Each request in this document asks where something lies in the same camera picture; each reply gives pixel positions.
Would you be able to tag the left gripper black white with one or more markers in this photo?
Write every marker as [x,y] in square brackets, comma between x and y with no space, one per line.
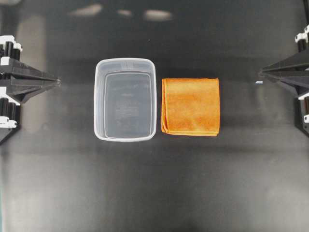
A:
[14,92]

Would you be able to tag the clear plastic container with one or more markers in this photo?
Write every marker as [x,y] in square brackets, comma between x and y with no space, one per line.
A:
[125,100]

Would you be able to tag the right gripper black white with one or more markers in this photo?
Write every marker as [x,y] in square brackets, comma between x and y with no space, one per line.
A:
[292,74]

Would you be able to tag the orange folded towel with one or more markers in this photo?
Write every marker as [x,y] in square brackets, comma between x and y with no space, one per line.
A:
[190,106]

